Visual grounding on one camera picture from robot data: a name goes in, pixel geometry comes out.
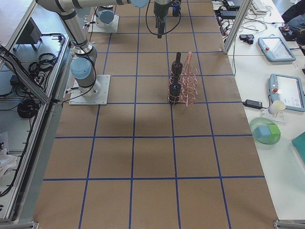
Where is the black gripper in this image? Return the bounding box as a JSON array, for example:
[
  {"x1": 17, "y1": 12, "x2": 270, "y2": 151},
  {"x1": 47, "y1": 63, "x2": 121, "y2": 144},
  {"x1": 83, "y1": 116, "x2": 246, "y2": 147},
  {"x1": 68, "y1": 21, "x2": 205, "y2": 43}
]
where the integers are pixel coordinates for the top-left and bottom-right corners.
[{"x1": 153, "y1": 3, "x2": 171, "y2": 38}]

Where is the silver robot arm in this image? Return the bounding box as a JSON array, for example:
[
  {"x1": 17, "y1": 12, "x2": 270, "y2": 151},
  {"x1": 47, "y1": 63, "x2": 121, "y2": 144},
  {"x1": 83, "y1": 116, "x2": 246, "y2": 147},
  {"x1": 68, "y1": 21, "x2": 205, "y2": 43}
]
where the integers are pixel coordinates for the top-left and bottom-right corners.
[
  {"x1": 36, "y1": 0, "x2": 150, "y2": 94},
  {"x1": 95, "y1": 5, "x2": 114, "y2": 28}
]

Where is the dark bottle in basket right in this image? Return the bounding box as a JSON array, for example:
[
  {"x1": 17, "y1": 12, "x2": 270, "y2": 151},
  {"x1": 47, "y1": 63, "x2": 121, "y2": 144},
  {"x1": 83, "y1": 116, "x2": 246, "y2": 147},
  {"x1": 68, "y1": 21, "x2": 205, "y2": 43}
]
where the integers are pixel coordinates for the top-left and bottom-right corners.
[{"x1": 171, "y1": 52, "x2": 183, "y2": 77}]

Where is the dark bottle in basket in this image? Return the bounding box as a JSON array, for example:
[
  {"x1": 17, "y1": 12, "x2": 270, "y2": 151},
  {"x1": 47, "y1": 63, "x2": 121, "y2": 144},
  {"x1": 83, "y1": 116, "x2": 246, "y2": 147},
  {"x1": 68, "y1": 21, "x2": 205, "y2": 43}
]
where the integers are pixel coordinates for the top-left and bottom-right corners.
[
  {"x1": 171, "y1": 52, "x2": 183, "y2": 77},
  {"x1": 168, "y1": 74, "x2": 181, "y2": 104}
]

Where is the dark bottle in basket left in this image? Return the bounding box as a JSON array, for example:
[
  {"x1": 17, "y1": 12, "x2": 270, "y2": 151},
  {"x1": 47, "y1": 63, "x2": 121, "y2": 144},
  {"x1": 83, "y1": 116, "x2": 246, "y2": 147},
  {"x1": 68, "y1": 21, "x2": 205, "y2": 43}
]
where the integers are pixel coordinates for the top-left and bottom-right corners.
[{"x1": 168, "y1": 74, "x2": 181, "y2": 104}]

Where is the blue teach pendant far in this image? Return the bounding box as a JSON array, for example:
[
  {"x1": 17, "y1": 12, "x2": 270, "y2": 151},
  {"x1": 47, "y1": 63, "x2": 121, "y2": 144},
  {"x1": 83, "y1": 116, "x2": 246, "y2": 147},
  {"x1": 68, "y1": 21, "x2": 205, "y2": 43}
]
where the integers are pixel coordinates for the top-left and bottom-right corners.
[{"x1": 257, "y1": 37, "x2": 296, "y2": 62}]

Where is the blue teach pendant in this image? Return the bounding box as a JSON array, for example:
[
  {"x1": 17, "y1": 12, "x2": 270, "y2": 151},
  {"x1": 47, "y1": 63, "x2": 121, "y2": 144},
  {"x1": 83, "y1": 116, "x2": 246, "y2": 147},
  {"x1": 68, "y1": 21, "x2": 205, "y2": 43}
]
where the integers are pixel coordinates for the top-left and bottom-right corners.
[
  {"x1": 257, "y1": 37, "x2": 296, "y2": 62},
  {"x1": 269, "y1": 73, "x2": 305, "y2": 112}
]

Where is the black power adapter on table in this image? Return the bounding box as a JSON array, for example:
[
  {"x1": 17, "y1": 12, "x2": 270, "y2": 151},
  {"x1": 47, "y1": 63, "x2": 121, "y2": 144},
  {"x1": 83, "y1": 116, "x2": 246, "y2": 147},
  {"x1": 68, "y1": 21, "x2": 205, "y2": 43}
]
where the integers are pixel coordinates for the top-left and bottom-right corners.
[{"x1": 243, "y1": 99, "x2": 263, "y2": 110}]

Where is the white paper cup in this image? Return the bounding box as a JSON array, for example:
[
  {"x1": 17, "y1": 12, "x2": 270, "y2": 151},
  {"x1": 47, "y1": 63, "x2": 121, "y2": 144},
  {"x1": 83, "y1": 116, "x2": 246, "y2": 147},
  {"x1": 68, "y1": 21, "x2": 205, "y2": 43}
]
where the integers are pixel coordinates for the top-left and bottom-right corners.
[{"x1": 268, "y1": 100, "x2": 286, "y2": 116}]

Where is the blue teach pendant near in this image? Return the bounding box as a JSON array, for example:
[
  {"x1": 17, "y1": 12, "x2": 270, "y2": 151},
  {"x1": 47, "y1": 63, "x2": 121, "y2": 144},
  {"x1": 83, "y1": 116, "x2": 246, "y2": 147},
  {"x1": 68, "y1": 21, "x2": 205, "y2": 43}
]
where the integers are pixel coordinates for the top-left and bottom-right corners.
[{"x1": 269, "y1": 73, "x2": 305, "y2": 112}]

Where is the blue foam cube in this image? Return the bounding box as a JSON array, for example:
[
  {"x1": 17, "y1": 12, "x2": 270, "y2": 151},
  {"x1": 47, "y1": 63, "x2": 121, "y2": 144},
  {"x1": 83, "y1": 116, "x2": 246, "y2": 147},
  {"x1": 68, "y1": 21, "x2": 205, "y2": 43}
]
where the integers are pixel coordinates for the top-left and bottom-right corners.
[{"x1": 253, "y1": 125, "x2": 270, "y2": 139}]

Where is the green glass bowl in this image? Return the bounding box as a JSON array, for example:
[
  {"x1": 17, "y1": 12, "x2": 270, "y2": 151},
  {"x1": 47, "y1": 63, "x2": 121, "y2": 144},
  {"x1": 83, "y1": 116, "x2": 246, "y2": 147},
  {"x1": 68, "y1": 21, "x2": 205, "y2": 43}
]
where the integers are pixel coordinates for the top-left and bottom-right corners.
[{"x1": 249, "y1": 117, "x2": 281, "y2": 145}]

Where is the green foam cube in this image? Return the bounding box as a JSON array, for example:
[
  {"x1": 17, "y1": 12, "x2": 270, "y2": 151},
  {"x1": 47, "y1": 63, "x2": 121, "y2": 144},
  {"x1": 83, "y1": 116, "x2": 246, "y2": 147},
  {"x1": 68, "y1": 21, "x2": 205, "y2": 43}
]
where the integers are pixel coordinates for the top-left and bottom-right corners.
[{"x1": 267, "y1": 124, "x2": 281, "y2": 138}]

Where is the teal box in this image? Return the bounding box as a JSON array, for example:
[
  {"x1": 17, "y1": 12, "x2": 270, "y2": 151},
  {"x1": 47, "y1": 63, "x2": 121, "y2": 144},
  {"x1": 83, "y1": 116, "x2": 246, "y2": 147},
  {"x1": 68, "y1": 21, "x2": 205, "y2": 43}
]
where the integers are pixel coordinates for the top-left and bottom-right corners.
[{"x1": 292, "y1": 132, "x2": 305, "y2": 163}]

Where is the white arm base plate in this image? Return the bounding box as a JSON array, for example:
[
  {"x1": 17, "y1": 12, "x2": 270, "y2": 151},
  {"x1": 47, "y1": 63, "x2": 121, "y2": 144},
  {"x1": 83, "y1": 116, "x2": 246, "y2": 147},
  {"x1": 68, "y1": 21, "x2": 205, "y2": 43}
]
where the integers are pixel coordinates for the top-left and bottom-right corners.
[
  {"x1": 69, "y1": 75, "x2": 111, "y2": 105},
  {"x1": 88, "y1": 15, "x2": 119, "y2": 33}
]

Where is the copper wire wine basket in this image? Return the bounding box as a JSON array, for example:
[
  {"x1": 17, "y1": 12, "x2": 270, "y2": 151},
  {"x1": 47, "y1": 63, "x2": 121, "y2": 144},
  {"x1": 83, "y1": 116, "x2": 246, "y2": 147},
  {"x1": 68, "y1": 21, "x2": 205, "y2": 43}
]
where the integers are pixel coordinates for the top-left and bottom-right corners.
[{"x1": 167, "y1": 52, "x2": 198, "y2": 107}]

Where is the aluminium frame post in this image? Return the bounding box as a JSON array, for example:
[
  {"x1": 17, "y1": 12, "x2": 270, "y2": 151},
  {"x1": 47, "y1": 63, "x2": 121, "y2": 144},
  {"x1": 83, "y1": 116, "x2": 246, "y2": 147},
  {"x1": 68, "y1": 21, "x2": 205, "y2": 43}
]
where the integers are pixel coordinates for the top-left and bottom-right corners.
[{"x1": 223, "y1": 0, "x2": 252, "y2": 54}]

